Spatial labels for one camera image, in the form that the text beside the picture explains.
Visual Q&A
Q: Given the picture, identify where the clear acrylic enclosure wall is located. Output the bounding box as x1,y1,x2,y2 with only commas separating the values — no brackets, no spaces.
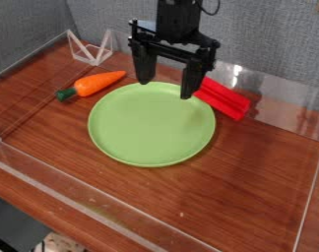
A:
0,37,319,252

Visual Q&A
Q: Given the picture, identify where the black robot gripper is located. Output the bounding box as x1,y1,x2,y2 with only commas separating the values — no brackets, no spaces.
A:
129,0,220,99

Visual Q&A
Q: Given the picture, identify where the green round plate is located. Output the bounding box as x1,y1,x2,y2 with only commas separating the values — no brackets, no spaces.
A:
87,82,216,167

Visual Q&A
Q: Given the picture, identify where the red ridged block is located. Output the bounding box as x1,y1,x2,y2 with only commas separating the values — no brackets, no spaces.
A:
194,77,250,120

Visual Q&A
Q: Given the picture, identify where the orange toy carrot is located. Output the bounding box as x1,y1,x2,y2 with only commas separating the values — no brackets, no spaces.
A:
55,71,126,101

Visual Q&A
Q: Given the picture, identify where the clear acrylic corner bracket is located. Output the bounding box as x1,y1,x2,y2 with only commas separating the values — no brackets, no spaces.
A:
66,30,114,66

